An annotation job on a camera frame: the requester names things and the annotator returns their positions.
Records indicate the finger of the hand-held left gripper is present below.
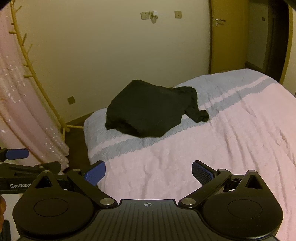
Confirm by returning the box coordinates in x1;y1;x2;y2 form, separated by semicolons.
0;148;30;163
0;161;62;179

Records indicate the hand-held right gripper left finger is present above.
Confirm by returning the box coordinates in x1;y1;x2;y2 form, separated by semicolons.
31;161;117;208

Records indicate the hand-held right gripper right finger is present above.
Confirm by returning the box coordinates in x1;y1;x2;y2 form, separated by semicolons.
179;160;266;208

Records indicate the black long-sleeve top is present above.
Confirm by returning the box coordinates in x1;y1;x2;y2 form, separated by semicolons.
105;79;185;138

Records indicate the person's left hand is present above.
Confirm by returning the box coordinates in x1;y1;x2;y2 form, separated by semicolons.
0;196;7;223

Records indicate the pink curtain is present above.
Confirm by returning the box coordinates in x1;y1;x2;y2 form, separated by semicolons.
0;5;70;169

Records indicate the wooden coat rack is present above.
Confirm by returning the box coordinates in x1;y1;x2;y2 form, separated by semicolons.
9;0;85;141

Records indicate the wooden door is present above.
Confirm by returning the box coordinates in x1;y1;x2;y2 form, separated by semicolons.
209;0;250;75

